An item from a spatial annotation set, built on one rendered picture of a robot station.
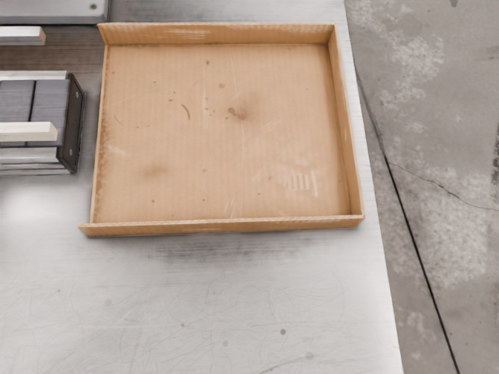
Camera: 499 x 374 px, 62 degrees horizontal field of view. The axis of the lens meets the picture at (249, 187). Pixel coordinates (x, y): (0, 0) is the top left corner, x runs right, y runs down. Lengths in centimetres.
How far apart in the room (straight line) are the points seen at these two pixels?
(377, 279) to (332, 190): 11
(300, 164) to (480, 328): 109
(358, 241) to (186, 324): 21
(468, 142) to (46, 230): 144
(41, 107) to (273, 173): 27
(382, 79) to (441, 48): 29
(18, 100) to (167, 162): 17
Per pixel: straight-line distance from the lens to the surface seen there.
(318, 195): 50
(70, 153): 51
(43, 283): 50
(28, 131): 47
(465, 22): 199
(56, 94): 52
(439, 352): 144
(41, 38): 47
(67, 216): 51
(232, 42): 59
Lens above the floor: 129
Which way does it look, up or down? 70 degrees down
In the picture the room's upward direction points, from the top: 8 degrees clockwise
